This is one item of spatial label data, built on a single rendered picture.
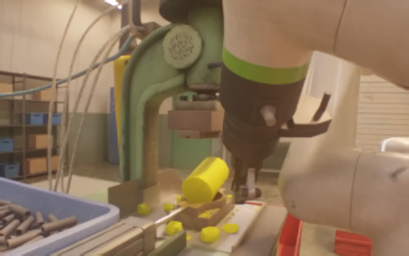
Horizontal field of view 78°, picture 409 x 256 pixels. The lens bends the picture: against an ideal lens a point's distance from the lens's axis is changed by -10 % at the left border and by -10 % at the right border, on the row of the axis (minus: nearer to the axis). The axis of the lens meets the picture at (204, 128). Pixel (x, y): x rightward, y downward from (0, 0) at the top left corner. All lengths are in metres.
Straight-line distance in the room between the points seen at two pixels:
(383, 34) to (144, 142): 0.53
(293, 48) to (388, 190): 0.24
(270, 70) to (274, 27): 0.04
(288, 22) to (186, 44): 0.37
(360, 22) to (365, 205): 0.27
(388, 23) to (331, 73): 0.33
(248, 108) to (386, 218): 0.24
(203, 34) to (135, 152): 0.30
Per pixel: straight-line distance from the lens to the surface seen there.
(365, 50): 0.22
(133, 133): 0.67
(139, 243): 0.39
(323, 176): 0.44
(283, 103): 0.29
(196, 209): 0.54
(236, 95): 0.29
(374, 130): 5.99
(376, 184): 0.42
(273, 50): 0.25
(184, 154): 6.67
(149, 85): 0.65
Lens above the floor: 1.21
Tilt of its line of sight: 2 degrees down
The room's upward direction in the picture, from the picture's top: 1 degrees clockwise
